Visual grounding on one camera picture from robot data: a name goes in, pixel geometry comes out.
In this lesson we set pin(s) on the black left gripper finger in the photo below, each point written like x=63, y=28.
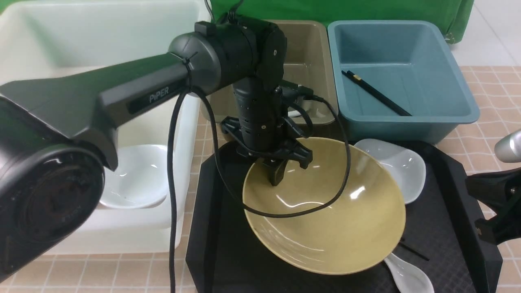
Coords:
x=276, y=171

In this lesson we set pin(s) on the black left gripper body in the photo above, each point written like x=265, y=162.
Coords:
x=263, y=127

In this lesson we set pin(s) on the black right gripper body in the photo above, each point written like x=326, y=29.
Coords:
x=501, y=192

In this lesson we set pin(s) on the yellow noodle bowl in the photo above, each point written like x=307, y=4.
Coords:
x=353, y=234

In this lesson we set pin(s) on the black chopstick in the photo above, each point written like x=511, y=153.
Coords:
x=366, y=90
x=412, y=250
x=382, y=97

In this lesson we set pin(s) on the white ceramic spoon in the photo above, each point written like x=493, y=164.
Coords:
x=407, y=277

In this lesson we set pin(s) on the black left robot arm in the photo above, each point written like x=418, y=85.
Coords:
x=59, y=134

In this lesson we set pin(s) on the white spoon in bin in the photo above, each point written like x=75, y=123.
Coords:
x=294, y=113

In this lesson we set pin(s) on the olive brown plastic bin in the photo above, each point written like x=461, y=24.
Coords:
x=307, y=63

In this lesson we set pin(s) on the white square dish on tray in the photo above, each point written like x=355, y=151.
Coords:
x=406, y=166

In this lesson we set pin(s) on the black plastic tray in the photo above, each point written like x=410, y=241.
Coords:
x=224, y=256

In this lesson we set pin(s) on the white dish in tub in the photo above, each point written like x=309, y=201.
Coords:
x=140, y=180

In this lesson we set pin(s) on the blue plastic bin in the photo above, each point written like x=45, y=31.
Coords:
x=398, y=89

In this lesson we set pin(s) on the green cloth backdrop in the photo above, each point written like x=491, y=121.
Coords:
x=450, y=17

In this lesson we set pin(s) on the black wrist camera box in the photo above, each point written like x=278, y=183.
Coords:
x=294, y=93

